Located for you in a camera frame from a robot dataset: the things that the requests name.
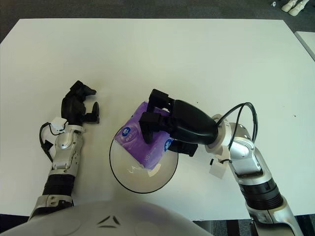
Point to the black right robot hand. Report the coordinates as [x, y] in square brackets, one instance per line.
[192, 123]

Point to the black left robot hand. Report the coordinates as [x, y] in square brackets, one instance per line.
[72, 108]

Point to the purple tissue paper pack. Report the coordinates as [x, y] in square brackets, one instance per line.
[133, 140]

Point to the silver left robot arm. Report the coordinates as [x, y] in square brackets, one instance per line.
[65, 147]

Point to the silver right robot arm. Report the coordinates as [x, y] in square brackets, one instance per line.
[246, 152]

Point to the white plate with black rim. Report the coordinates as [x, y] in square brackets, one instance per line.
[142, 182]

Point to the grey robot torso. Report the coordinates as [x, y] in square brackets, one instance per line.
[110, 221]

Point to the white side table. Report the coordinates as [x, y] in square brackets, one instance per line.
[308, 40]

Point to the white robot foot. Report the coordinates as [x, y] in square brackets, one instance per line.
[299, 9]
[289, 6]

